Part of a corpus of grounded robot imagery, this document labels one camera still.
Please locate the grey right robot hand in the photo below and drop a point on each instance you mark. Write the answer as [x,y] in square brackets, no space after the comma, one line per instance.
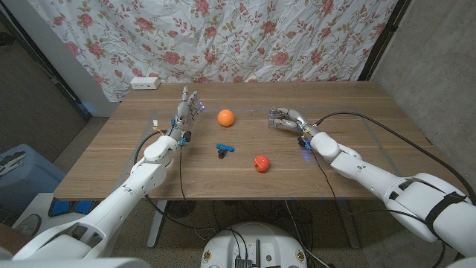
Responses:
[295,120]

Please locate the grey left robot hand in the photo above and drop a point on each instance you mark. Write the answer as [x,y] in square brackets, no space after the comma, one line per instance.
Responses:
[184,115]

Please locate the clear glass salt shaker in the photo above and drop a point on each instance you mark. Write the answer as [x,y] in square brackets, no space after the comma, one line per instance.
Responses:
[272,116]

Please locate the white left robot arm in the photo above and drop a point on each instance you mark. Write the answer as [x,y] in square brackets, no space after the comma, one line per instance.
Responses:
[141,180]

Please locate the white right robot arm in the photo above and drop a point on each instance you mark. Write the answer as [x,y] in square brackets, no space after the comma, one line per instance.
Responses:
[372,175]

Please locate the blue black screwdriver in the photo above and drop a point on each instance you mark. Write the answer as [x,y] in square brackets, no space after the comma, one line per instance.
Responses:
[225,148]

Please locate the orange fruit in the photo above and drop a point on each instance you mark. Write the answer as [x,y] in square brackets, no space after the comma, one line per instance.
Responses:
[226,118]

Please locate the white power strip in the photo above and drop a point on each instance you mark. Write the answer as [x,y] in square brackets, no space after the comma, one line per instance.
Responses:
[145,83]

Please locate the red apple-shaped object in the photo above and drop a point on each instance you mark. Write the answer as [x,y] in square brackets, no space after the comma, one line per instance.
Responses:
[262,163]

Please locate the floral backdrop cloth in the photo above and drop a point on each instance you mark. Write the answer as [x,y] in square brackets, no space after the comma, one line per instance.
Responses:
[223,37]

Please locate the black round floor base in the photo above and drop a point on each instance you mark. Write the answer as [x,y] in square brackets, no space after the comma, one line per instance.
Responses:
[181,209]

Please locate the grey table leg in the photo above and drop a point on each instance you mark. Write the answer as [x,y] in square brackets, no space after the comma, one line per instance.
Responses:
[156,223]
[349,223]

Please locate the black backdrop stand pole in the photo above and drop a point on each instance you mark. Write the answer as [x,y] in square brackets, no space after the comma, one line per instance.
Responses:
[385,37]

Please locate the white robot torso base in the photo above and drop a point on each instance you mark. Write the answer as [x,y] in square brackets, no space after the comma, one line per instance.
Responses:
[253,242]

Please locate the blue storage bin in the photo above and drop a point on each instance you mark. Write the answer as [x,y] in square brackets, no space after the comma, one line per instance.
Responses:
[29,182]

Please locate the white mat with blue shapes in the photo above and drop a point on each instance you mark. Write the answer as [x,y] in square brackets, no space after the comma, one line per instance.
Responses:
[35,203]

